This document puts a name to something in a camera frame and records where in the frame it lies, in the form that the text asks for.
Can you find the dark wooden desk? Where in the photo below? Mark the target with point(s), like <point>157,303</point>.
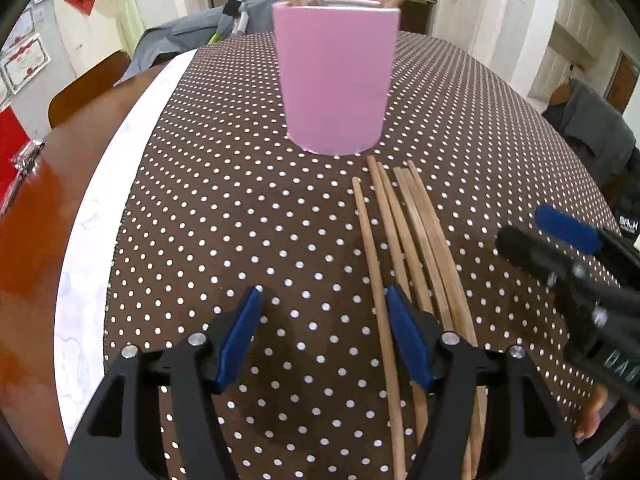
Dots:
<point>417,15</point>

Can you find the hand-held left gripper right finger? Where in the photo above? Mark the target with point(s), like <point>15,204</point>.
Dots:
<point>407,340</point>

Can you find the brown polka dot tablecloth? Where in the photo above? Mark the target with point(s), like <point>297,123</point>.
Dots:
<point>225,185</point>

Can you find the clear plastic parts packet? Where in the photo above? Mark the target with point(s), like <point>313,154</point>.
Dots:
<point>30,157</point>

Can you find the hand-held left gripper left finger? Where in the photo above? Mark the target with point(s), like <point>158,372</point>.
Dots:
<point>240,340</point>

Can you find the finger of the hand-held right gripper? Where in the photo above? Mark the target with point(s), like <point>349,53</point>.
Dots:
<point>525,250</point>
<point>565,227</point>

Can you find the pink cup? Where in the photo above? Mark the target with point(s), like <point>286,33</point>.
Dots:
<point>335,85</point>

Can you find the white tall cabinet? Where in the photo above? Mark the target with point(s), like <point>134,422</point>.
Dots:
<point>570,10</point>

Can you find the wooden chair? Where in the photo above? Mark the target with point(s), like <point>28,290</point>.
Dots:
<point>85,95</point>

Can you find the red bag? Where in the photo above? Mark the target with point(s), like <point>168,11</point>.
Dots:
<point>10,150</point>

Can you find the wooden chopstick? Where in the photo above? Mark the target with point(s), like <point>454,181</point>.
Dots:
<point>371,260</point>

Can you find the pile of wooden chopsticks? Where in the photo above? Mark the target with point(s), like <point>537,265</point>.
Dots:
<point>427,240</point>

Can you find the person's right hand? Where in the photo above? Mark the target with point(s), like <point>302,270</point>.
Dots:
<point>592,415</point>

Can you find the dark grey jacket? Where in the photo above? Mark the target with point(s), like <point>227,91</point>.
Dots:
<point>590,135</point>

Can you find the white patterned table sheet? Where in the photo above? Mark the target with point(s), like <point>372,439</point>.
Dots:
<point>100,210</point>

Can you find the brown door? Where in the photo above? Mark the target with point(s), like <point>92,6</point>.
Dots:
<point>622,85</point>

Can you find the wall of award certificates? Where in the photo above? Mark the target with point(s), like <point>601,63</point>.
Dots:
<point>25,60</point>

